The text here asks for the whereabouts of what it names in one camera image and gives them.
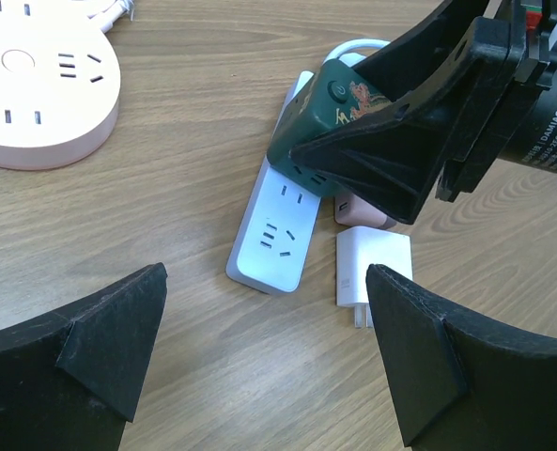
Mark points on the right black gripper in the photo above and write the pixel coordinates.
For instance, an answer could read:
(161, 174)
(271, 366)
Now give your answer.
(392, 157)

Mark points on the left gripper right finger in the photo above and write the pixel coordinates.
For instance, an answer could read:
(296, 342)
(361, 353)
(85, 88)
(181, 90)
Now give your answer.
(460, 380)

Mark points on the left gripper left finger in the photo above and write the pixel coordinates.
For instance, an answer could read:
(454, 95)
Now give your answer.
(71, 379)

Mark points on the dark green cube socket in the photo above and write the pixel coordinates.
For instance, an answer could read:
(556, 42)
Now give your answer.
(333, 97)

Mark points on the blue power strip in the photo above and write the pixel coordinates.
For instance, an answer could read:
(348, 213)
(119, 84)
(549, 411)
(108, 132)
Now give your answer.
(275, 232)

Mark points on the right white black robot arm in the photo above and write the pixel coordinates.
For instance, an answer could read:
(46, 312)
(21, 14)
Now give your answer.
(483, 45)

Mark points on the pink cube adapter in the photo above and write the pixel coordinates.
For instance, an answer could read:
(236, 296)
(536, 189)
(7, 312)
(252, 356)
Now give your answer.
(351, 210)

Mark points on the pink round power strip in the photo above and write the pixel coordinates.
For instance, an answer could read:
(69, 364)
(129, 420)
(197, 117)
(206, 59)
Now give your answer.
(59, 81)

